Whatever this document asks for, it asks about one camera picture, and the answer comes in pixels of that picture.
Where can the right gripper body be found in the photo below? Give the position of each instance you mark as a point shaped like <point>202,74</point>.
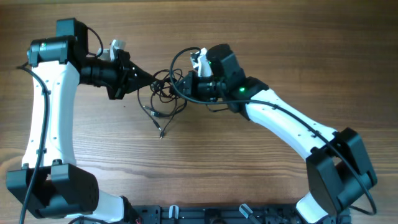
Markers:
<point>193,89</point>

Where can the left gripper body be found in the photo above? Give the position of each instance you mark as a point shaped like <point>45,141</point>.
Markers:
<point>117,90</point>

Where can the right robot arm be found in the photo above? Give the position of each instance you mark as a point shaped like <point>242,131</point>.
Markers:
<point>339,170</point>

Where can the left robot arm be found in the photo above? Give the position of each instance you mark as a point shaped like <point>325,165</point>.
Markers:
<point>49,183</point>

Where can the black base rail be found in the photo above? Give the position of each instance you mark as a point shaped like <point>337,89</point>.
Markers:
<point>278,214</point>

